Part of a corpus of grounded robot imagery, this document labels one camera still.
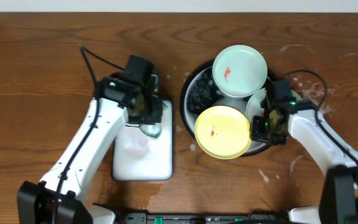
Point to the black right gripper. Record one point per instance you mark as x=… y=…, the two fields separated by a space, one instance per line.
x=256 y=134

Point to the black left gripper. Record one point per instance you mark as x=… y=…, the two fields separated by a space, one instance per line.
x=153 y=112

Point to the light green plate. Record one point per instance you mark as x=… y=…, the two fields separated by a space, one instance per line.
x=239 y=71
x=253 y=105

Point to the green and yellow sponge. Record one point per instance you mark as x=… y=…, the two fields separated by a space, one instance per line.
x=152 y=127

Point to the yellow plate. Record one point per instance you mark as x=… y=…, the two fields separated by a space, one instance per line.
x=223 y=132

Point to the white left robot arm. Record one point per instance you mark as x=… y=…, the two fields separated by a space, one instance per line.
x=60 y=195

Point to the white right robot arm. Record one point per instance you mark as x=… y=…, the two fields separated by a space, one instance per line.
x=302 y=121

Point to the black rectangular soapy tray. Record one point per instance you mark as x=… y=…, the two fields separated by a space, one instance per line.
x=139 y=157

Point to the round black metal tray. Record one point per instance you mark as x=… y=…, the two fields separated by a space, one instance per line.
x=200 y=93

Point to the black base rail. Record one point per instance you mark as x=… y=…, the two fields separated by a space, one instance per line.
x=143 y=218

